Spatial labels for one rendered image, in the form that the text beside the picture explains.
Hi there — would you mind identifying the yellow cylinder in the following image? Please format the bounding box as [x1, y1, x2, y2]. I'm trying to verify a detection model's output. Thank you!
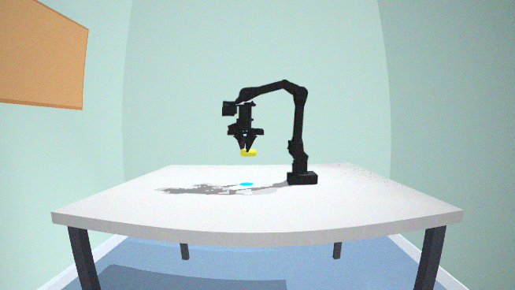
[240, 149, 257, 156]

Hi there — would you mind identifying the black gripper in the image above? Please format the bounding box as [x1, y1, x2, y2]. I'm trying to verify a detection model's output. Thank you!
[227, 116, 264, 152]

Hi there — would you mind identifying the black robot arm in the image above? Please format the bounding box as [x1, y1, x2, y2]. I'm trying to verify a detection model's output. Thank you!
[222, 80, 309, 174]

